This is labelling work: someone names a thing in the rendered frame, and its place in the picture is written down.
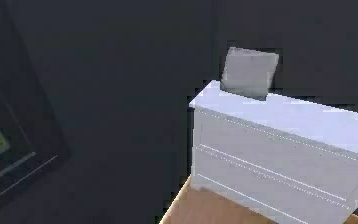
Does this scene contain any grey box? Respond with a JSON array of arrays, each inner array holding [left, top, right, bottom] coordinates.
[[219, 46, 280, 102]]

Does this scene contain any white chest of drawers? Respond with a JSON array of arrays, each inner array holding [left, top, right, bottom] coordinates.
[[188, 79, 358, 224]]

